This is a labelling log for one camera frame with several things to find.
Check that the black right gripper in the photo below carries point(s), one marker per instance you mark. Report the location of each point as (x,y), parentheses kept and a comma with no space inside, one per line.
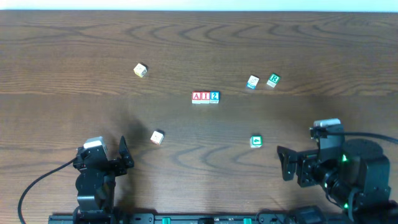
(301,167)

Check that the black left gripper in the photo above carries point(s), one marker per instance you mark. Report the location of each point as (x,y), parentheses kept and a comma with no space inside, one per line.
(104,167)

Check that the blue edged picture block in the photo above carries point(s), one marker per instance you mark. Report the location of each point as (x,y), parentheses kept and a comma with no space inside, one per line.
(252,82)

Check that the red letter A block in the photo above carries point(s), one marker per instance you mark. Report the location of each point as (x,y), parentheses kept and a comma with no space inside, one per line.
(196,97)

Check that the blue number 2 block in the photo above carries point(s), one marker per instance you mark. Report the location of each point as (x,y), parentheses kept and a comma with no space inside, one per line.
(214,97)

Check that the red letter I block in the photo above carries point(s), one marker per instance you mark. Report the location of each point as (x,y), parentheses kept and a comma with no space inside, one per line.
(205,97)

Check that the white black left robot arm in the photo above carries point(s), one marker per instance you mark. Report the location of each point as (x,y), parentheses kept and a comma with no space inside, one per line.
(96,202)

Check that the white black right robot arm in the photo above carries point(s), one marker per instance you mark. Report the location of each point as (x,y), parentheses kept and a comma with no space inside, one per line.
(354,176)

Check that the green number 4 block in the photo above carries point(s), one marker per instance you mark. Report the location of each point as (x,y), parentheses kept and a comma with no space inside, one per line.
(255,141)

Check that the red edged butterfly block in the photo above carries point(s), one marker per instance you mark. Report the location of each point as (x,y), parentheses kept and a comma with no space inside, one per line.
(157,137)

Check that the green letter R block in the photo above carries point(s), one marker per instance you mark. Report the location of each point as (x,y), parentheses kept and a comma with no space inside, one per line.
(273,80)

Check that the yellow wooden block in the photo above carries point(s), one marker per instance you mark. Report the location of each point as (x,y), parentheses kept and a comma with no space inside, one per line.
(140,70)

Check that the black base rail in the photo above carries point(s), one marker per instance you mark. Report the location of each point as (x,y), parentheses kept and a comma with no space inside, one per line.
(148,218)

